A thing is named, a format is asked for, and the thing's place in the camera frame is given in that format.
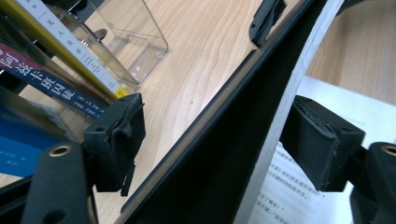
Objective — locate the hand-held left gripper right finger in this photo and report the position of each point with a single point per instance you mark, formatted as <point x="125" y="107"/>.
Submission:
<point x="317" y="146"/>

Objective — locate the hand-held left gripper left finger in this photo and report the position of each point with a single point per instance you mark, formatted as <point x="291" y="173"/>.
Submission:
<point x="112" y="155"/>

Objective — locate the red blue illustrated book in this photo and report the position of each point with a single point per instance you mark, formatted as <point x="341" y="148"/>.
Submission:
<point x="46" y="84"/>

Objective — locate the black book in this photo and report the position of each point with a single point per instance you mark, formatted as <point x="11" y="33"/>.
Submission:
<point x="218" y="140"/>

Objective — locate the clear acrylic book rack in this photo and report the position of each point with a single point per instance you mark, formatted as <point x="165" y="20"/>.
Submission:
<point x="137" y="40"/>

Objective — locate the yellow book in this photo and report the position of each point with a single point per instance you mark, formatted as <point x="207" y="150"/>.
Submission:
<point x="62" y="43"/>

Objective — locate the dark round table grommet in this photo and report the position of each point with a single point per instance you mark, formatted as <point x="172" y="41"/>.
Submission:
<point x="101" y="34"/>

